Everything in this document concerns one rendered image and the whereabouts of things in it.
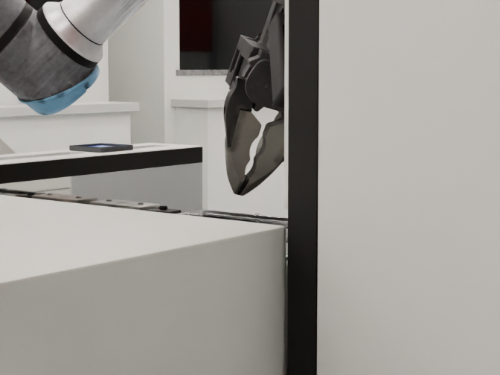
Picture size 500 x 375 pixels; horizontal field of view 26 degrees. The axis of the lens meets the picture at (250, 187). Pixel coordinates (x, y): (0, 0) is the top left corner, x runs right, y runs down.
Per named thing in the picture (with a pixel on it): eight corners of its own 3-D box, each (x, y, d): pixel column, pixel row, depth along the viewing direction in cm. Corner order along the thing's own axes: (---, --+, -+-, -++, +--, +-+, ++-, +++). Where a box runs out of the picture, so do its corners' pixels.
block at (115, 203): (161, 228, 123) (160, 202, 123) (140, 231, 121) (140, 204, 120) (110, 222, 128) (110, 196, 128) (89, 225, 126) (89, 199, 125)
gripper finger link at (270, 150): (255, 187, 117) (283, 107, 115) (268, 205, 112) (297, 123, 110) (228, 179, 117) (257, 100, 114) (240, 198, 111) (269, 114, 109)
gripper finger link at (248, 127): (228, 179, 117) (257, 100, 114) (239, 198, 111) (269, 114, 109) (202, 172, 116) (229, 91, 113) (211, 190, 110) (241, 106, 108)
